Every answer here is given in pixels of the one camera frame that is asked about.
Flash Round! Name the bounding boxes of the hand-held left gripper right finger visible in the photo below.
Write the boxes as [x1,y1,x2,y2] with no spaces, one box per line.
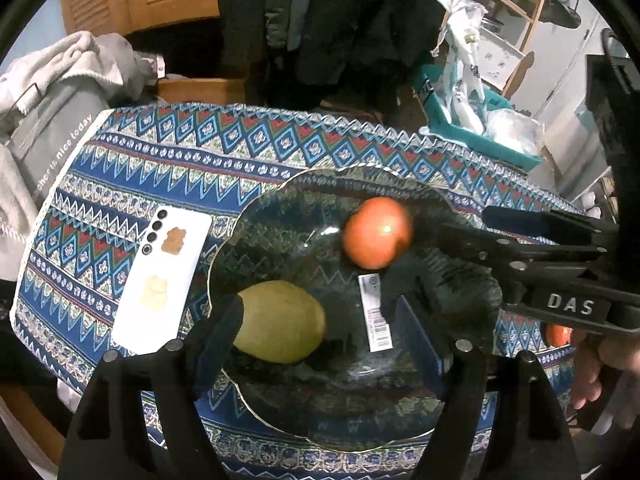
[396,294,585,480]

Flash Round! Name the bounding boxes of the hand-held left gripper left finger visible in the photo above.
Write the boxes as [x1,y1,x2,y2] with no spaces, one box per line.
[64,294,246,480]

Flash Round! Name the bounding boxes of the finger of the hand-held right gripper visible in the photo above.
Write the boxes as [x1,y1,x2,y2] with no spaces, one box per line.
[410,215,601,286]
[482,206,621,248]

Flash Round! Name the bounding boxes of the yellow-green mango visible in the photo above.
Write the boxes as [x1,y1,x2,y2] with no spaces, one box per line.
[232,281,327,365]

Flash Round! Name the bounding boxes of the orange persimmon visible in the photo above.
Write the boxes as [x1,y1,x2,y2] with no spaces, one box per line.
[342,196,415,270]
[545,324,573,348]

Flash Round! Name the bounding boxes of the clear glass plate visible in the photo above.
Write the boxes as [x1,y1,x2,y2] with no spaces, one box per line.
[207,164,503,453]

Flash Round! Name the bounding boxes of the person's right hand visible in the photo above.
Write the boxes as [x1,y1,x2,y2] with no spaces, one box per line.
[570,332,640,431]

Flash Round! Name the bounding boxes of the teal cardboard box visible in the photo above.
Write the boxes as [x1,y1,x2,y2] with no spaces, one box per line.
[412,62,543,173]

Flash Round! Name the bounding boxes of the white smartphone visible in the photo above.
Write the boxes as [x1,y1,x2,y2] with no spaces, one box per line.
[111,205,212,356]

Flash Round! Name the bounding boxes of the clear plastic bag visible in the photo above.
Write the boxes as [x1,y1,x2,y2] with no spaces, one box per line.
[485,107,546,158]

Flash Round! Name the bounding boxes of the white printed rice bag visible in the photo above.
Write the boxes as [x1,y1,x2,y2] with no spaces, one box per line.
[432,0,513,136]

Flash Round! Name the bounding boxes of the blue patterned tablecloth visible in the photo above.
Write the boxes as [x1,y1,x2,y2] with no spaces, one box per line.
[10,102,601,480]

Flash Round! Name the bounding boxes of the wooden shelf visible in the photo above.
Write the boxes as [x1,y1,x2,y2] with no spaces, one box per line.
[452,0,556,101]

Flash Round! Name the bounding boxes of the grey fabric bag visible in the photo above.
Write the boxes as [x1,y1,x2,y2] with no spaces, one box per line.
[7,77,108,206]

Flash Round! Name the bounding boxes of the dark hanging jackets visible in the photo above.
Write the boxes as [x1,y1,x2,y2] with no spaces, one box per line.
[217,0,443,111]

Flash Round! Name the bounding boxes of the white grey cloth pile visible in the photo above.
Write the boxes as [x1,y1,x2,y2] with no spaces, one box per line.
[0,30,166,116]

